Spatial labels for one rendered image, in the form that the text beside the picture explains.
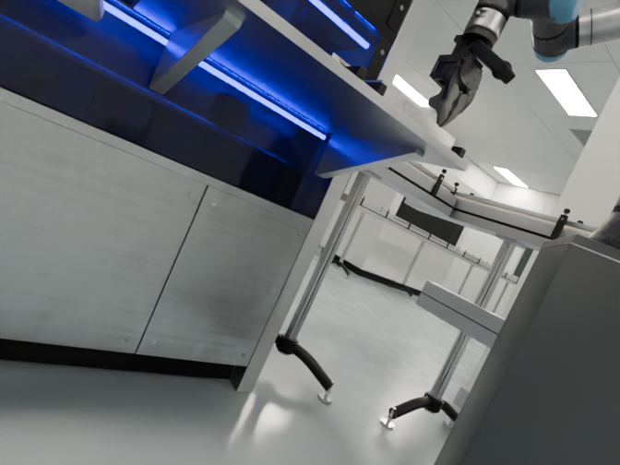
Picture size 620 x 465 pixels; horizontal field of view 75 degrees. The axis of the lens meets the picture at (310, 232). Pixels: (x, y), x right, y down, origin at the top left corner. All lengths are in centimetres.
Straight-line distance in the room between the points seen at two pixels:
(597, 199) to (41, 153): 220
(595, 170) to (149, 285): 207
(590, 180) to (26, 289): 229
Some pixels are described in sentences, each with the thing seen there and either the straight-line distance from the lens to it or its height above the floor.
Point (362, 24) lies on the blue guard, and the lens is 128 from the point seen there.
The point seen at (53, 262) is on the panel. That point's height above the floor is 29.
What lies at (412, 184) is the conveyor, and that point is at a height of 88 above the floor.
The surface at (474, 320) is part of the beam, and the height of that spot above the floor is 49.
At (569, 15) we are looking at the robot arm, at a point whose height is 119.
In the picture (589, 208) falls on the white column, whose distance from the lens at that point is 235.
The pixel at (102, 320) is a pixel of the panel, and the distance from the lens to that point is 114.
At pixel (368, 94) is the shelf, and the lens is 78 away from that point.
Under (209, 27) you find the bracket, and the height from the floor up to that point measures 84.
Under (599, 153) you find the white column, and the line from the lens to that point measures 245.
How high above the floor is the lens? 64
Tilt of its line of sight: 4 degrees down
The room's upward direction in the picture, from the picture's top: 24 degrees clockwise
